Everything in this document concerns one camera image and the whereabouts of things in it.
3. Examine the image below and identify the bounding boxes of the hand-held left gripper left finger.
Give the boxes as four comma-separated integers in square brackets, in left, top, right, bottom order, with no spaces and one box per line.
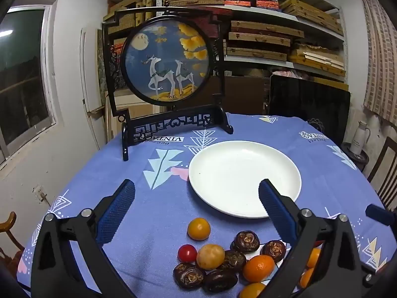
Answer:
[31,178,137,298]

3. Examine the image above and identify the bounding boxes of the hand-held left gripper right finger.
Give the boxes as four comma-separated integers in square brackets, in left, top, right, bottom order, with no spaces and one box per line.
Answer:
[258,178,377,298]

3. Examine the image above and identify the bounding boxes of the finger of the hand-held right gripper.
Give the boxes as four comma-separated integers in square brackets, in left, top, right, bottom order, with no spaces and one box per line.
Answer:
[365,204,397,227]

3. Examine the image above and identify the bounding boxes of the dark brown carved nut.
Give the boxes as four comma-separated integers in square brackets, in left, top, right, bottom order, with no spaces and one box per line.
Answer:
[261,240,286,263]
[230,230,261,253]
[202,269,239,293]
[173,262,205,289]

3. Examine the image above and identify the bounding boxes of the white round plate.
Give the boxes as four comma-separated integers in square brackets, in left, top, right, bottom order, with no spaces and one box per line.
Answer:
[188,140,302,219]

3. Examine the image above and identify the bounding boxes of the orange mandarin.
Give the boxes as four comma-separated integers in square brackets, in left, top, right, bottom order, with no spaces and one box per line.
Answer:
[306,248,321,269]
[299,267,315,289]
[242,255,276,283]
[239,282,267,298]

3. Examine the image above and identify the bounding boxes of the dark purple fruit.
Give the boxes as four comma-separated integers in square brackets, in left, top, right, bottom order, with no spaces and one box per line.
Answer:
[217,250,248,274]

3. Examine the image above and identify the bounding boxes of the yellow-orange round citrus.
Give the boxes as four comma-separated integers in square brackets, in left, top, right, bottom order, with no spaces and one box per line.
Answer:
[187,218,211,241]

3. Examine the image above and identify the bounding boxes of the dark wooden chair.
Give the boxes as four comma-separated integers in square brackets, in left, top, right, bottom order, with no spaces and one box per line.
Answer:
[367,137,397,212]

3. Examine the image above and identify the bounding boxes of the blue printed tablecloth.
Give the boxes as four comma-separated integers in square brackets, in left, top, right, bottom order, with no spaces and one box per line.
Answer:
[17,112,397,298]

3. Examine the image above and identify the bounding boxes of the small round side table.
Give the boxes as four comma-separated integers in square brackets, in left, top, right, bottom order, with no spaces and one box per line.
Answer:
[341,142,369,171]

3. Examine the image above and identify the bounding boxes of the white thermos jug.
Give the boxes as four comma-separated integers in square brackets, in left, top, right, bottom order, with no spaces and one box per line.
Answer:
[350,121,369,156]

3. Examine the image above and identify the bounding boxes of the pale yellow round fruit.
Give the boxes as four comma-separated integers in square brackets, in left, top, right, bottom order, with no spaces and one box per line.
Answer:
[197,244,226,270]

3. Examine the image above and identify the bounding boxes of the red cherry tomato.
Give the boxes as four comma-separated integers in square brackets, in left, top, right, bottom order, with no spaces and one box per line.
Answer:
[177,244,198,263]

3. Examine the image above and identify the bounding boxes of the brown wooden chair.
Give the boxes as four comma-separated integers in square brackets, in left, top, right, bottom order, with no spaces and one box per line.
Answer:
[0,212,25,267]

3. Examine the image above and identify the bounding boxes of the black flat panel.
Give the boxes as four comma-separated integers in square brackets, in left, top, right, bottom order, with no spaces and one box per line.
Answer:
[268,74,352,145]

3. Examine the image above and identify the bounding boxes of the brown cardboard sheet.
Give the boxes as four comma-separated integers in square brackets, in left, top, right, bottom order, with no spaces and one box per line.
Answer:
[214,76,270,114]

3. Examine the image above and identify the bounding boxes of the white leaning board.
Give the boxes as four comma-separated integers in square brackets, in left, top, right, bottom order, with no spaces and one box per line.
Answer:
[80,28,107,149]

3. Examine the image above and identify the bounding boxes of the pile of light yellow boxes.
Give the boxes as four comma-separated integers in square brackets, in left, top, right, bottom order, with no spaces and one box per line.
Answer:
[288,44,347,77]

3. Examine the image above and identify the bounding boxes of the round deer screen black stand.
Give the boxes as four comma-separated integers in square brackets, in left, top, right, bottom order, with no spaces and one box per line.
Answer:
[102,4,234,162]

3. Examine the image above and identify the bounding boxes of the checked beige curtain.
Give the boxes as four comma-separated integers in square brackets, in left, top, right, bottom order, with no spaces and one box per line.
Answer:
[354,0,397,121]

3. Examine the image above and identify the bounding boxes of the pile of tan clasp boxes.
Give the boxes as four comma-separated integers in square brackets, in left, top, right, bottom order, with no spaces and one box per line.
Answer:
[226,21,305,62]

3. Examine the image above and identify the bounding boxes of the white framed window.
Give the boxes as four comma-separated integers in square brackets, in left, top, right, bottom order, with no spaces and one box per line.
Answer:
[0,0,59,165]

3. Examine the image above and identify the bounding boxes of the white metal shelf unit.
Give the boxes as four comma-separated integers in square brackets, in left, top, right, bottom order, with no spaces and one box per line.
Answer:
[157,0,348,84]

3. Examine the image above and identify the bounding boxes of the dark red woven box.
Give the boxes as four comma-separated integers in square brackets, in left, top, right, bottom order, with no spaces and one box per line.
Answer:
[195,6,233,33]

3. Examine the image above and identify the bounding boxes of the white wall socket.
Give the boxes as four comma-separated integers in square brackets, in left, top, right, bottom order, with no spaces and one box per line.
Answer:
[33,185,50,205]

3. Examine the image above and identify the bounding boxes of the black wire basket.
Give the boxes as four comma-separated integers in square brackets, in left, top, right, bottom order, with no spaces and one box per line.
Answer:
[307,118,325,132]

